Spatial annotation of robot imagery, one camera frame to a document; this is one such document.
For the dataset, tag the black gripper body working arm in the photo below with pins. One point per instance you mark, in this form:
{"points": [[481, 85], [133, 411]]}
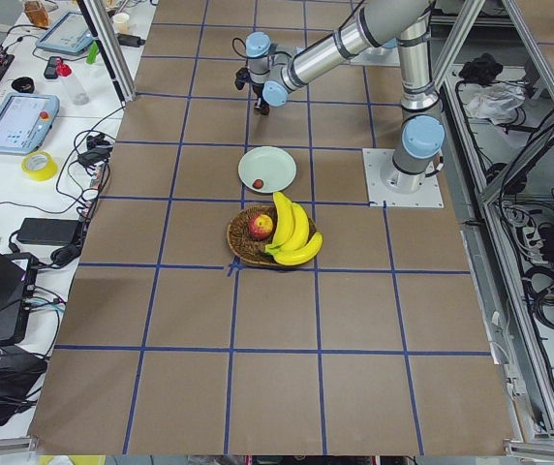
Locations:
{"points": [[259, 95]]}

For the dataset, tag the silver robot arm near plate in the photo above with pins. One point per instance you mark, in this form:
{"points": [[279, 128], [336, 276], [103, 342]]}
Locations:
{"points": [[422, 133]]}

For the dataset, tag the pale green plate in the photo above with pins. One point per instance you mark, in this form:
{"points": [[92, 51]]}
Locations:
{"points": [[275, 166]]}

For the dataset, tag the paper cup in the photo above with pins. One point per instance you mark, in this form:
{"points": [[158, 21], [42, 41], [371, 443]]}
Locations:
{"points": [[121, 23]]}

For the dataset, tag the red yellow apple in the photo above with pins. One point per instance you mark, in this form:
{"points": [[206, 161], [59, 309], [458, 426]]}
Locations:
{"points": [[260, 226]]}

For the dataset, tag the green marker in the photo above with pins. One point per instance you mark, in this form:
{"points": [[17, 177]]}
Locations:
{"points": [[92, 53]]}

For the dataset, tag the brown wicker basket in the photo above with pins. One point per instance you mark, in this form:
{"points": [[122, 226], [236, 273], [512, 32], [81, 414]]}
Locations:
{"points": [[243, 246]]}

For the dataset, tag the yellow banana bunch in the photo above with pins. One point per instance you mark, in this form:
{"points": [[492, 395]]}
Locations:
{"points": [[292, 243]]}

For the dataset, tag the clear plastic bottle red cap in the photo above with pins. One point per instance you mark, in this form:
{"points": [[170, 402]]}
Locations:
{"points": [[71, 83]]}

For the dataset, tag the blue teach pendant far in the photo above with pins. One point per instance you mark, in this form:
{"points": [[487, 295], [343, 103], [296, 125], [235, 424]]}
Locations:
{"points": [[69, 34]]}

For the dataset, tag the blue teach pendant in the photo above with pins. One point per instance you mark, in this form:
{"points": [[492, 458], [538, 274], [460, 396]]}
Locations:
{"points": [[25, 120], [69, 34]]}

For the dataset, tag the yellow tape roll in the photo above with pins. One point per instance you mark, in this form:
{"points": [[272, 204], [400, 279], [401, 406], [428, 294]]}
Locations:
{"points": [[39, 166]]}

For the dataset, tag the blue teach pendant near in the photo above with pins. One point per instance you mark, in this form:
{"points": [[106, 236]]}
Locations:
{"points": [[25, 120]]}

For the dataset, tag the black cloth bundle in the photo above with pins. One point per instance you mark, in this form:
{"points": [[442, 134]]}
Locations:
{"points": [[482, 70]]}

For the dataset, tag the white crumpled cloth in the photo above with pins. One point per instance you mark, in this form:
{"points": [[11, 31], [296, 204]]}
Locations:
{"points": [[498, 103]]}

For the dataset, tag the black power adapter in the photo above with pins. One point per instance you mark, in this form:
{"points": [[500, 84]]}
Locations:
{"points": [[43, 231]]}

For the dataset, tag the aluminium frame post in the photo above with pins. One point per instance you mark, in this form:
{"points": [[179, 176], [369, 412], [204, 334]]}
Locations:
{"points": [[99, 24]]}

